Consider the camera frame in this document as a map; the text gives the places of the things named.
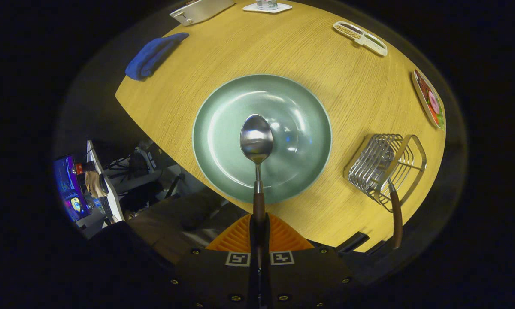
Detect spoon with wooden handle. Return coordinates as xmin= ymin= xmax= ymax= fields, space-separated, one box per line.
xmin=239 ymin=114 xmax=274 ymax=224

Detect metal wire cutlery basket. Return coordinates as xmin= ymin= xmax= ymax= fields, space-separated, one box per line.
xmin=343 ymin=133 xmax=427 ymax=213

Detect blue folded cloth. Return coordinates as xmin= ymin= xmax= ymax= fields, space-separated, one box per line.
xmin=125 ymin=32 xmax=190 ymax=81

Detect person's grey trousers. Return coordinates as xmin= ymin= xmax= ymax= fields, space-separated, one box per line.
xmin=127 ymin=189 xmax=249 ymax=264

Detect green round plate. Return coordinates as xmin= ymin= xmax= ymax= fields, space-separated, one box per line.
xmin=192 ymin=74 xmax=333 ymax=205

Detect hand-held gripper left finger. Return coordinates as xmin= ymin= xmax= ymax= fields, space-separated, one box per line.
xmin=154 ymin=212 xmax=260 ymax=309

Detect white toaster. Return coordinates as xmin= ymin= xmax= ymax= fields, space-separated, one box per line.
xmin=169 ymin=0 xmax=236 ymax=27

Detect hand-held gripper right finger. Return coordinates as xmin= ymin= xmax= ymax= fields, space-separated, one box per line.
xmin=260 ymin=212 xmax=361 ymax=309

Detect black table bracket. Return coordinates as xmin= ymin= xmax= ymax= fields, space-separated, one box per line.
xmin=337 ymin=232 xmax=370 ymax=253
xmin=365 ymin=240 xmax=389 ymax=257

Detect fork with wooden handle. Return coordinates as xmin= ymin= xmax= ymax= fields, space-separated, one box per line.
xmin=388 ymin=178 xmax=403 ymax=250

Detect computer screen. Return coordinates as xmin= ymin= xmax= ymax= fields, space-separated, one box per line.
xmin=54 ymin=155 xmax=91 ymax=222

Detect white plate with salad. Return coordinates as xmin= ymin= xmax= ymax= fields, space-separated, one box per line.
xmin=412 ymin=69 xmax=446 ymax=130

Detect white divided dish with beans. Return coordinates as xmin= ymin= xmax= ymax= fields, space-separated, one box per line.
xmin=333 ymin=21 xmax=388 ymax=57

